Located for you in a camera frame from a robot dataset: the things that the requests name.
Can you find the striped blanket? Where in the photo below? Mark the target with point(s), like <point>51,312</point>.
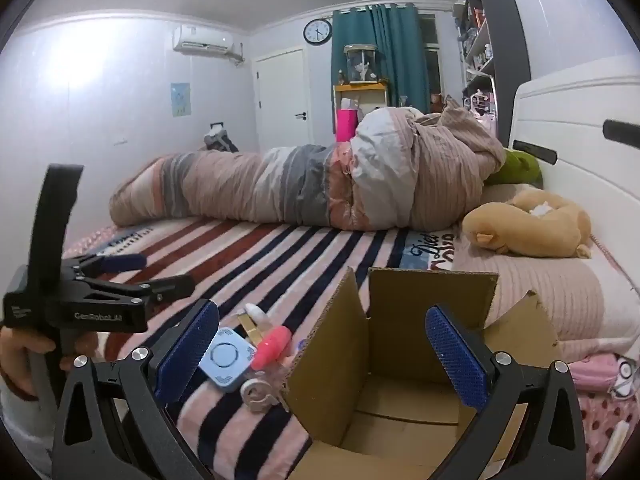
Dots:
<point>310,255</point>

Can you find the tan plush toy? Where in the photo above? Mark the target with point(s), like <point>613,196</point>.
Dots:
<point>530,230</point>

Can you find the dark bag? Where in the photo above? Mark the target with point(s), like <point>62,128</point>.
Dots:
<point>220,140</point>

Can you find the round wall clock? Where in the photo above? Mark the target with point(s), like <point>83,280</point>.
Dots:
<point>318,31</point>

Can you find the white bed headboard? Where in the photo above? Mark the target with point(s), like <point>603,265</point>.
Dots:
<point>575,125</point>

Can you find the yellow cabinet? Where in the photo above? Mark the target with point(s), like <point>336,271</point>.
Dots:
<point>370,95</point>

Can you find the light blue square device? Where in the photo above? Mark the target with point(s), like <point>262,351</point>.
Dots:
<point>227,355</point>

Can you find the white door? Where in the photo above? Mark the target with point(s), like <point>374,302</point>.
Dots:
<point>282,100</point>

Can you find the teal curtain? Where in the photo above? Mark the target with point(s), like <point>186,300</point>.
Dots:
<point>395,60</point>

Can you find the pink plush toy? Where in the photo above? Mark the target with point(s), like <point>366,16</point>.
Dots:
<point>595,367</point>

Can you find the white slim tube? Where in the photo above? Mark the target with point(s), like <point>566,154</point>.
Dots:
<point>612,442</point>

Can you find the green plush toy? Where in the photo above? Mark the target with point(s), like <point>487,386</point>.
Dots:
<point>520,170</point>

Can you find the dark tall shelf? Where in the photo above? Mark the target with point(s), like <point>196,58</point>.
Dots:
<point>505,35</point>

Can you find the person's left forearm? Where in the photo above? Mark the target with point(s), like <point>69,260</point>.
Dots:
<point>20,430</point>

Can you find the small white bottle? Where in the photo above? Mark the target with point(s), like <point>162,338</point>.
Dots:
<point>257,315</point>

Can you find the pink ribbed pillow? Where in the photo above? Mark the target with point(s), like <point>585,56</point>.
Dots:
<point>550,285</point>

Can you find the gold tube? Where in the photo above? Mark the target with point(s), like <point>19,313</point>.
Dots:
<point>248,330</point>

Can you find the white air conditioner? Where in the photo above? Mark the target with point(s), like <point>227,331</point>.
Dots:
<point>202,40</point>

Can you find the pink rounded plastic item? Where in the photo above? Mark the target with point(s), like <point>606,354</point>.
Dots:
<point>270,347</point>

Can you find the person's left hand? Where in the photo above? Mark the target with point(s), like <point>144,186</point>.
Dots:
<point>15,350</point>

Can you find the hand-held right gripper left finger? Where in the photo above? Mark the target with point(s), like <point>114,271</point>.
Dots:
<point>187,355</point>

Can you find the pink dotted sheet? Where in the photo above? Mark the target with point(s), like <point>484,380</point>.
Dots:
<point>595,425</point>

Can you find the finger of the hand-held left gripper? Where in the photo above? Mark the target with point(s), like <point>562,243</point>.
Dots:
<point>122,261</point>
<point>150,287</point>

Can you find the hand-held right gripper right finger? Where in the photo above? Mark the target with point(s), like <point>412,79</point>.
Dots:
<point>457,355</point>

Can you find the blue wall poster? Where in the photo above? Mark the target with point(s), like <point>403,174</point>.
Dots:
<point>181,99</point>

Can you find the window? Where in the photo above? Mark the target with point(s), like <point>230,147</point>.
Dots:
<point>432,70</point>

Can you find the glass display case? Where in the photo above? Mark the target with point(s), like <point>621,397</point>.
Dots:
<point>360,62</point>

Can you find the rolled pink grey quilt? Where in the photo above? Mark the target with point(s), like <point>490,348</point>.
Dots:
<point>300,185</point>

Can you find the brown cardboard box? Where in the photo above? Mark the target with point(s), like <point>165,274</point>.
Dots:
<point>395,310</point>

